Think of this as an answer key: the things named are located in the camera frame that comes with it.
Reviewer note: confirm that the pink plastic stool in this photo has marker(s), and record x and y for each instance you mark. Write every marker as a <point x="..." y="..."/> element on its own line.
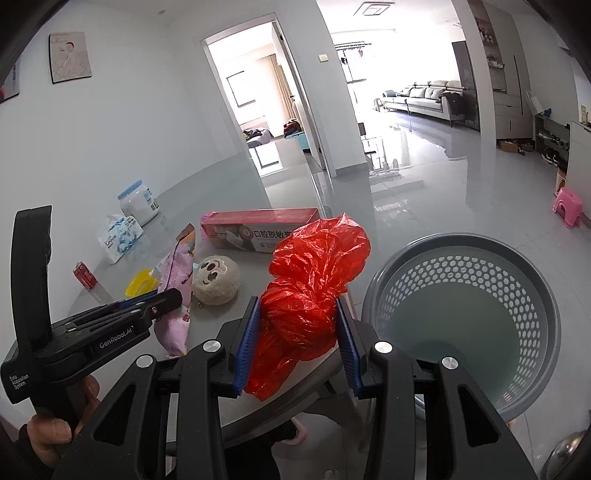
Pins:
<point x="570" y="206"/>

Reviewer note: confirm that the red plastic bag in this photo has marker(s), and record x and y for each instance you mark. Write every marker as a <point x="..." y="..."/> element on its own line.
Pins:
<point x="311" y="268"/>

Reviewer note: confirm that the tissue pack blue white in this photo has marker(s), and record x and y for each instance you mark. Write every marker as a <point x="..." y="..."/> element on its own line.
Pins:
<point x="117" y="235"/>

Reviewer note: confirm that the red toothpaste box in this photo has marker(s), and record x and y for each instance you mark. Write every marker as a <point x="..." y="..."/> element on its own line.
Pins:
<point x="257" y="231"/>

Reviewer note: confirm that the steel kettle lid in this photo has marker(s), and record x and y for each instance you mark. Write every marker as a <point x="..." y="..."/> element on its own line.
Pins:
<point x="570" y="459"/>

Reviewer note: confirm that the grey sofa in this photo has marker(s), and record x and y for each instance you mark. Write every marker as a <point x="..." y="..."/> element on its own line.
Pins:
<point x="440" y="99"/>

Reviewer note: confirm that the yellow plastic lid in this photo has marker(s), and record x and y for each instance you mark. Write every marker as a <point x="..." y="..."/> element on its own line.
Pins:
<point x="142" y="283"/>

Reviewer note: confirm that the red soda can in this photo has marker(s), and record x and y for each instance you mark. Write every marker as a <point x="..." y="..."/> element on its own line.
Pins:
<point x="84" y="276"/>

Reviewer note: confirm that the white sideboard cabinet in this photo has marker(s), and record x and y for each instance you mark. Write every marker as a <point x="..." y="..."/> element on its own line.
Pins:
<point x="579" y="165"/>

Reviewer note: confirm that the white jar blue lid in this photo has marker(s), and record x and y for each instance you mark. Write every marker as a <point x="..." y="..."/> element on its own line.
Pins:
<point x="137" y="201"/>

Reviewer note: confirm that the shoe rack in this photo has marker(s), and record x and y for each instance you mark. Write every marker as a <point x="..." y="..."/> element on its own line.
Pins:
<point x="552" y="141"/>

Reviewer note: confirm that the left hand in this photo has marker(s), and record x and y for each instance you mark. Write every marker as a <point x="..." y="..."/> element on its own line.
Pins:
<point x="46" y="434"/>

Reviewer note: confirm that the grey perforated trash basket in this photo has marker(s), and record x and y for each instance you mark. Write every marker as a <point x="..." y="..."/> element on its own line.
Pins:
<point x="475" y="299"/>

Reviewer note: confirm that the wall picture frame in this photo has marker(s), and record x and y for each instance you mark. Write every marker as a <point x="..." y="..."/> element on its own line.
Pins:
<point x="68" y="57"/>

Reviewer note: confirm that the pink snack bag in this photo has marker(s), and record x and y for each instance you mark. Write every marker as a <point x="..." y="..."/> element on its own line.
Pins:
<point x="176" y="269"/>

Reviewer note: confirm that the beige plush monkey toy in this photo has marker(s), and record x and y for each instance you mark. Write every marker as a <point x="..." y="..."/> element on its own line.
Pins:
<point x="215" y="280"/>

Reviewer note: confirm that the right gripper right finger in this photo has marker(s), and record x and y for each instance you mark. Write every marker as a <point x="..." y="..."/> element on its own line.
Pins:
<point x="466" y="437"/>

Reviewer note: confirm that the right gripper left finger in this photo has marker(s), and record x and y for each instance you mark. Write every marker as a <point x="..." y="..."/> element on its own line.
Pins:
<point x="161" y="419"/>

